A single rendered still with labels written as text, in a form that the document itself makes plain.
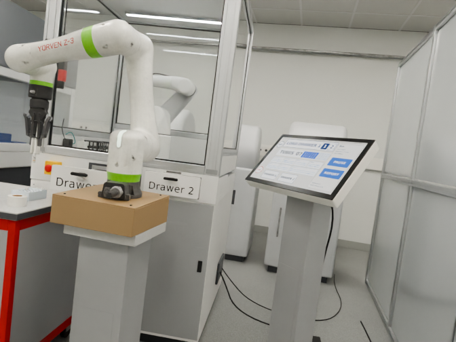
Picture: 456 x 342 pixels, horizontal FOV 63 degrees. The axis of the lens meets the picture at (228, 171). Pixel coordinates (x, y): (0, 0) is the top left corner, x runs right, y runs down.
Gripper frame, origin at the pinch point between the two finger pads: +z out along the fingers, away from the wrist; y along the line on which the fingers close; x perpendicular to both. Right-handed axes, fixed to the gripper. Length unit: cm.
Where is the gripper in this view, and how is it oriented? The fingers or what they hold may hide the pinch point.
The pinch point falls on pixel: (35, 146)
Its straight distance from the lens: 182.9
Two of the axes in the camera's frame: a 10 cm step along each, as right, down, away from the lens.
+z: -1.3, 9.9, 0.7
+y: 9.8, 1.4, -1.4
